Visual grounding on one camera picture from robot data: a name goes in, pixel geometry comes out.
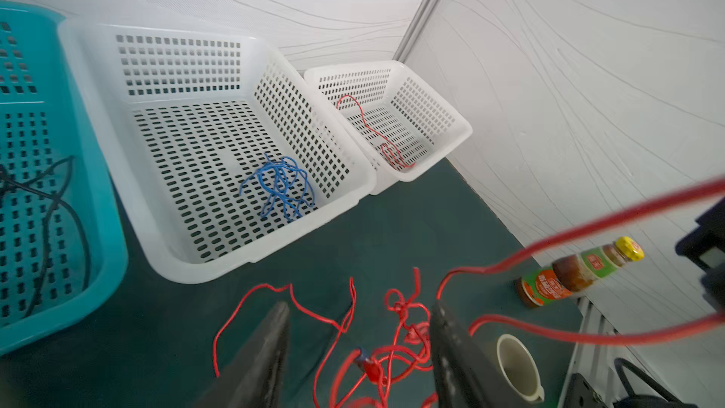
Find black wire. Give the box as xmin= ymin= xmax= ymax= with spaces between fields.
xmin=0 ymin=155 xmax=93 ymax=318

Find white perforated basket right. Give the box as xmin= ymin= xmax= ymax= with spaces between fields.
xmin=304 ymin=60 xmax=472 ymax=196

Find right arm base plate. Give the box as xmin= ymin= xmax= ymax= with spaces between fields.
xmin=560 ymin=373 xmax=617 ymax=408

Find blue wire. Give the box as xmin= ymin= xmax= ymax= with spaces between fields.
xmin=237 ymin=152 xmax=317 ymax=223

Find red wires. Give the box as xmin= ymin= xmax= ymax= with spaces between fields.
xmin=211 ymin=176 xmax=725 ymax=408

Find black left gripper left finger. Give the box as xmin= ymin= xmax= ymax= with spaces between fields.
xmin=196 ymin=301 xmax=290 ymax=407

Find yellow red capped bottle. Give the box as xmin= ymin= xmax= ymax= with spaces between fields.
xmin=514 ymin=236 xmax=645 ymax=308

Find white perforated basket middle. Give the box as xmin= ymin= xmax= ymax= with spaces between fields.
xmin=59 ymin=18 xmax=375 ymax=284

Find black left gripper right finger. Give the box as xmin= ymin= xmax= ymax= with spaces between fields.
xmin=429 ymin=301 xmax=526 ymax=407

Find white perforated basket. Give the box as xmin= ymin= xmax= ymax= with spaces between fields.
xmin=304 ymin=60 xmax=472 ymax=196
xmin=59 ymin=18 xmax=375 ymax=284

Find olive ceramic cup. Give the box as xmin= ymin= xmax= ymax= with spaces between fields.
xmin=483 ymin=334 xmax=546 ymax=404

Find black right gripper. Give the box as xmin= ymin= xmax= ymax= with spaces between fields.
xmin=675 ymin=199 xmax=725 ymax=312

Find red wire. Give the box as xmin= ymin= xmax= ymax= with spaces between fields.
xmin=335 ymin=93 xmax=417 ymax=172

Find teal perforated basket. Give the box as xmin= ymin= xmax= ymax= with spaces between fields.
xmin=1 ymin=2 xmax=128 ymax=354

